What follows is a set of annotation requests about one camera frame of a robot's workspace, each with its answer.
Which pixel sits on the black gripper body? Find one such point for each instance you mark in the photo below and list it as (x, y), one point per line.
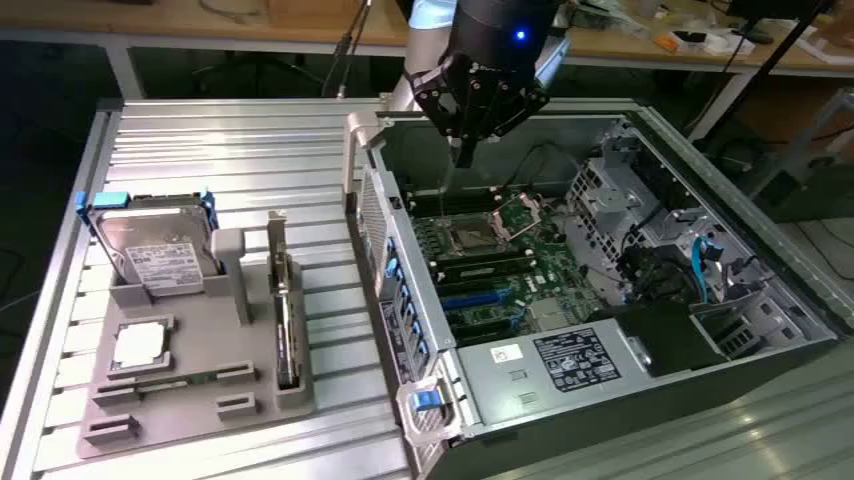
(500, 30)

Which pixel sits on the black Nvidia graphics card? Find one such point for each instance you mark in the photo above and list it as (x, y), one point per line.
(285, 330)

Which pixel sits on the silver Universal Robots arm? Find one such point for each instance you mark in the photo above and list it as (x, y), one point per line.
(427, 50)

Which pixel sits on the loose green circuit board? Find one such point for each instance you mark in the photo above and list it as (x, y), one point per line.
(593, 17)

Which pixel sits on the black RAM slot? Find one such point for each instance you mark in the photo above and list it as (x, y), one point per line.
(427, 200)
(427, 207)
(427, 213)
(427, 194)

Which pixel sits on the thin metal locking lever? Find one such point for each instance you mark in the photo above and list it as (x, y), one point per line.
(443, 200)

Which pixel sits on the metal socket cover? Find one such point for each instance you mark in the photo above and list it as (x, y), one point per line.
(520, 212)

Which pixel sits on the perforated metal drive cage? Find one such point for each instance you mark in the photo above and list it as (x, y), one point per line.
(607, 200)

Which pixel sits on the CPU socket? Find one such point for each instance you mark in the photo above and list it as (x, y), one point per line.
(475, 235)

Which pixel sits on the RAM stick with white label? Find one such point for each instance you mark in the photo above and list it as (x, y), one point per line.
(480, 270)

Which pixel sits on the small white box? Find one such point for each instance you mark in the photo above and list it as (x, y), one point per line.
(727, 46)

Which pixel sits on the blue card retention clip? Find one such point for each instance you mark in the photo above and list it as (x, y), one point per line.
(399, 289)
(419, 346)
(405, 308)
(392, 268)
(412, 327)

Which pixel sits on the green motherboard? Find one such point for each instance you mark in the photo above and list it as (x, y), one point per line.
(553, 280)

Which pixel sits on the black tripod pole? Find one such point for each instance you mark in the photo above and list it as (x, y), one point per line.
(769, 60)

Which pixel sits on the blue expansion slot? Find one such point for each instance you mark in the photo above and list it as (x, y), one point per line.
(473, 300)

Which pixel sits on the silver chipset heatsink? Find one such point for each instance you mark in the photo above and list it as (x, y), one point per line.
(553, 316)

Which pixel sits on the black monitor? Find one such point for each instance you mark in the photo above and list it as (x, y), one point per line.
(787, 6)

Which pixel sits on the long black expansion slot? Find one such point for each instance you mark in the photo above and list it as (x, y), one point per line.
(483, 331)

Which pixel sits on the brown cardboard box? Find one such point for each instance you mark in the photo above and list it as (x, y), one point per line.
(840, 30)

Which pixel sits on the black plastic shroud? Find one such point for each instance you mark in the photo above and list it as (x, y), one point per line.
(667, 340)

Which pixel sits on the hard disk in blue caddy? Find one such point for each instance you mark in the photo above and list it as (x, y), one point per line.
(160, 260)

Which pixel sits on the metal disk bay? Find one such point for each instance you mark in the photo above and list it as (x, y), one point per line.
(733, 332)

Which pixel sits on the grey power supply unit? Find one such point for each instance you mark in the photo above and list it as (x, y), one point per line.
(507, 390)

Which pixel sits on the blue case latch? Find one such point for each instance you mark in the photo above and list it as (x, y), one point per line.
(424, 401)

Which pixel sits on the grey plastic parts rack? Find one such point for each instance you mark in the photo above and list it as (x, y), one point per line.
(193, 350)

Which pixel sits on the open black PC case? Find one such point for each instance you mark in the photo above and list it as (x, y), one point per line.
(633, 410)

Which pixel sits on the silver CPU chip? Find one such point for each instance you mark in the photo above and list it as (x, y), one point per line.
(140, 345)

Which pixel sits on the bare green RAM stick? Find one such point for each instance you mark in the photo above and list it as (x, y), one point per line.
(176, 382)

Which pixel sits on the aluminium profile frame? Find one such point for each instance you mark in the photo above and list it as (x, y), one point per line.
(800, 139)

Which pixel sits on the wooden desk with white frame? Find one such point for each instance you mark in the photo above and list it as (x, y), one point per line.
(66, 15)

